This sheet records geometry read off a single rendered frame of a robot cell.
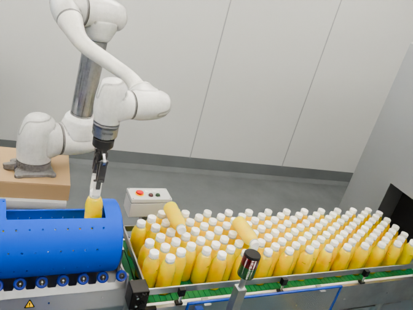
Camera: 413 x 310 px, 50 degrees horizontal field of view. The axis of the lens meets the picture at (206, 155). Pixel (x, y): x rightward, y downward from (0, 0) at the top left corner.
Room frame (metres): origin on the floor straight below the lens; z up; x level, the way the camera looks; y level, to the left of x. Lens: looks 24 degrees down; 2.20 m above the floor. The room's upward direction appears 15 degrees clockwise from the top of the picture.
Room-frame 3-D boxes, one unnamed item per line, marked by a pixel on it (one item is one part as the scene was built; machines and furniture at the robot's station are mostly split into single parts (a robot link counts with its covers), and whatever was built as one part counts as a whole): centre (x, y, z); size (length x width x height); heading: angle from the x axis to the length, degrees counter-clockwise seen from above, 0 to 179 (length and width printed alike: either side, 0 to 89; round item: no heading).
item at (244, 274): (1.36, -0.26, 1.18); 0.06 x 0.06 x 0.05
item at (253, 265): (1.36, -0.26, 1.23); 0.06 x 0.06 x 0.04
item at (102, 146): (1.43, 0.37, 1.48); 0.08 x 0.07 x 0.09; 29
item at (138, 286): (1.34, 0.12, 0.95); 0.10 x 0.07 x 0.10; 29
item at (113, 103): (1.44, 0.36, 1.66); 0.13 x 0.11 x 0.16; 132
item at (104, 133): (1.43, 0.37, 1.55); 0.09 x 0.09 x 0.06
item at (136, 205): (1.84, 0.21, 1.05); 0.20 x 0.10 x 0.10; 119
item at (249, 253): (1.36, -0.26, 1.18); 0.06 x 0.06 x 0.16
